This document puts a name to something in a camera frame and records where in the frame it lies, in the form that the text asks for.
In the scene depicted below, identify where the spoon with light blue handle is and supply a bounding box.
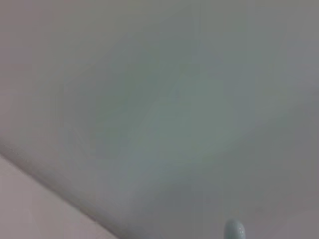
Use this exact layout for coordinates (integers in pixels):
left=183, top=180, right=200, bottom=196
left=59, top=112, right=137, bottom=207
left=223, top=218, right=246, bottom=239

